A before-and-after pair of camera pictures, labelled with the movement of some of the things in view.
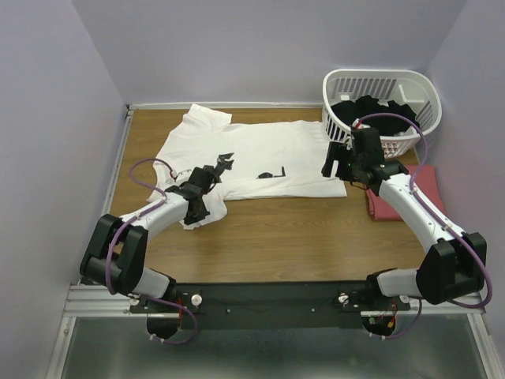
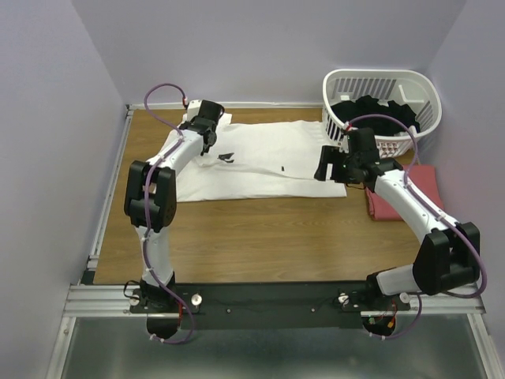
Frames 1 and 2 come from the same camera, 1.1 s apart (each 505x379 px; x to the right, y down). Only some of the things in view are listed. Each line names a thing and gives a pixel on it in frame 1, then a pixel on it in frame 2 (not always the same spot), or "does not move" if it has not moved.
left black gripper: (203, 213) -> (192, 121)
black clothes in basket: (350, 110) does not move
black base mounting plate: (325, 305) does not move
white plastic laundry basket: (418, 91) does not move
